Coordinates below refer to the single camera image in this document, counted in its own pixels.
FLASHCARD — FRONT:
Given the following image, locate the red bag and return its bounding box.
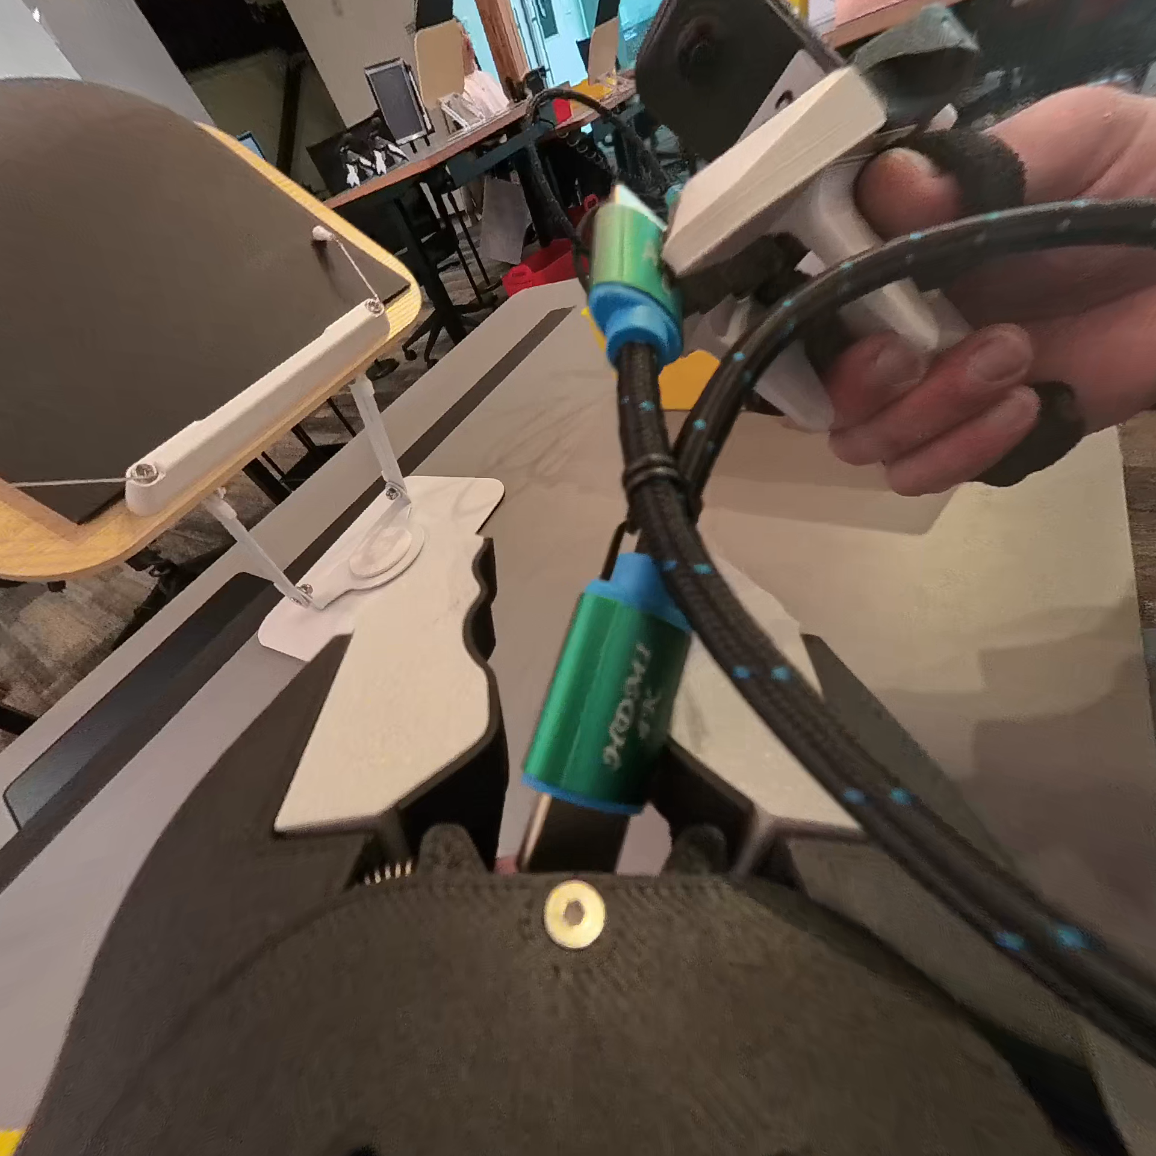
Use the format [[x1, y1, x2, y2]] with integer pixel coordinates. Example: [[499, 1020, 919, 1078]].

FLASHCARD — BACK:
[[501, 244, 587, 299]]

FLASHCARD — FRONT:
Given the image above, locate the person's right hand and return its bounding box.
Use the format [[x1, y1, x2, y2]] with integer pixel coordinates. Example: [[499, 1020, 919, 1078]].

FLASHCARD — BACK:
[[824, 85, 1156, 499]]

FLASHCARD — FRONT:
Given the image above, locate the wooden background desk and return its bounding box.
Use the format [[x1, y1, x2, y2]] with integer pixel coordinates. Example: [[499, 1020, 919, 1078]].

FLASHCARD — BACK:
[[316, 78, 651, 214]]

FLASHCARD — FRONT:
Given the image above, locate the background office chair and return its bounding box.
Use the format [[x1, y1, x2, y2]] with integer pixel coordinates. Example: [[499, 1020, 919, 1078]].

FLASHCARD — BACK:
[[397, 163, 506, 363]]

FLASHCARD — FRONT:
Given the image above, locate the braided HDMI cable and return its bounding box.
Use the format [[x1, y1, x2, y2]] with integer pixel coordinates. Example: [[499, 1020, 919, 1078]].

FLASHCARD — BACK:
[[519, 185, 1156, 1066]]

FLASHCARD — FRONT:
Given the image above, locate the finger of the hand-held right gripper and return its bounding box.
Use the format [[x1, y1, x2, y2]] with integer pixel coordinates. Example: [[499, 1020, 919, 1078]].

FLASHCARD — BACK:
[[684, 236, 838, 436], [662, 67, 887, 279]]

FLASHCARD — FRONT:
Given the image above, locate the framed tablet on stand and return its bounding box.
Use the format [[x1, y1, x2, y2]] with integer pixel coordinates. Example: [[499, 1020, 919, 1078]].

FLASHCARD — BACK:
[[363, 57, 432, 147]]

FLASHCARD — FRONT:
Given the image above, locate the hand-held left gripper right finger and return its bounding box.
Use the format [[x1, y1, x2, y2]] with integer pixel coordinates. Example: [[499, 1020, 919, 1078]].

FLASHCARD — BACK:
[[648, 572, 869, 876]]

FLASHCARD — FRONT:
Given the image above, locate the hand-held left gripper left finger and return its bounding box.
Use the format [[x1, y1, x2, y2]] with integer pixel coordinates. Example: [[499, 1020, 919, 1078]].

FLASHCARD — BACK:
[[272, 537, 509, 870]]

